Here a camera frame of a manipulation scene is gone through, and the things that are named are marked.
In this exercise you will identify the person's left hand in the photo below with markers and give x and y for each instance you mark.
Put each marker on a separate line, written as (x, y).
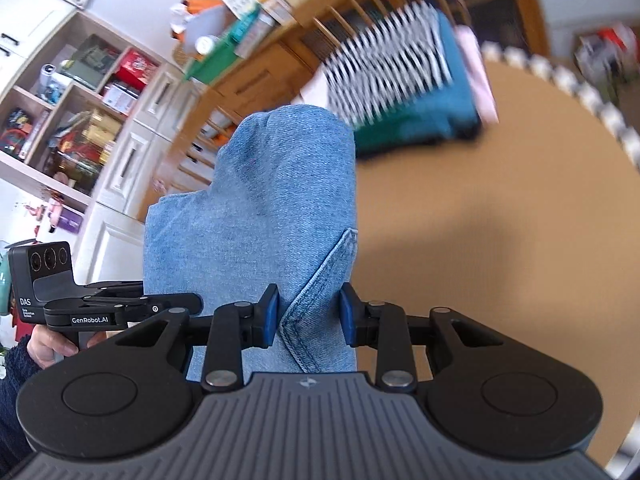
(47, 347)

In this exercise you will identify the folded pale pink garment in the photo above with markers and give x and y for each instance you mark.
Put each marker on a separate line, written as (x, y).
(480, 75)

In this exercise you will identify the red tin box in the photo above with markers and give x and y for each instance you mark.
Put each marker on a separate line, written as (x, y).
(135, 67)

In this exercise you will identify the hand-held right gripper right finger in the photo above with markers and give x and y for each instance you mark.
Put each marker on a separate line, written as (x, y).
(347, 320)

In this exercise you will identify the blue denim jeans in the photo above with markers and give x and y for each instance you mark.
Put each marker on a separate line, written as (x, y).
(280, 185)

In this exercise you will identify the wooden sideboard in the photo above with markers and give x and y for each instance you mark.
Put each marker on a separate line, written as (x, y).
(250, 80)

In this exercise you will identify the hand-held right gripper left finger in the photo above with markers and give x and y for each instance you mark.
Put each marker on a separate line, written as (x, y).
(270, 317)

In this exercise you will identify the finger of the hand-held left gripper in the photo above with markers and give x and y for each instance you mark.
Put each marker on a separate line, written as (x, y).
(177, 302)

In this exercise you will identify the black white striped shirt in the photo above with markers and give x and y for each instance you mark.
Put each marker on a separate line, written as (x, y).
(390, 60)

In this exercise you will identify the white shelf cabinet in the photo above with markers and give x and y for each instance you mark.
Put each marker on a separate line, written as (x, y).
(125, 135)

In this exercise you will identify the person's left forearm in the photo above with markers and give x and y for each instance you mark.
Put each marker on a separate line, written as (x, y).
(15, 410)

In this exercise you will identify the purple bottle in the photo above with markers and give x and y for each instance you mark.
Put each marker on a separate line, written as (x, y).
(70, 220)

